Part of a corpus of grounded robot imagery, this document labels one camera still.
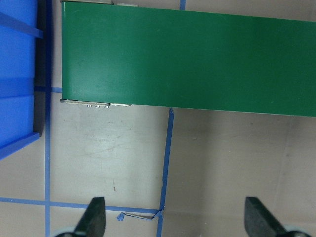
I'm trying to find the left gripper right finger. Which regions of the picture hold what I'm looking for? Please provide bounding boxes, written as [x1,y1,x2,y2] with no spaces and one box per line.
[244,197,287,237]

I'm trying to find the brown paper table cover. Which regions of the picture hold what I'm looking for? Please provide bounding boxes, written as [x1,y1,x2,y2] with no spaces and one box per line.
[0,0,316,237]

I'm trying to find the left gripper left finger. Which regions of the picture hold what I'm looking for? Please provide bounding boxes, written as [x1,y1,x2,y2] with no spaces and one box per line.
[73,197,106,237]

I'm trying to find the blue bin left side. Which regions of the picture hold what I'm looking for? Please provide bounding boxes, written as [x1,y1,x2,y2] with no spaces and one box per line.
[0,0,43,159]

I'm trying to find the green conveyor belt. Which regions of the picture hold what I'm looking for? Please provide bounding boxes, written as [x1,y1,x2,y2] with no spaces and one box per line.
[62,1,316,117]

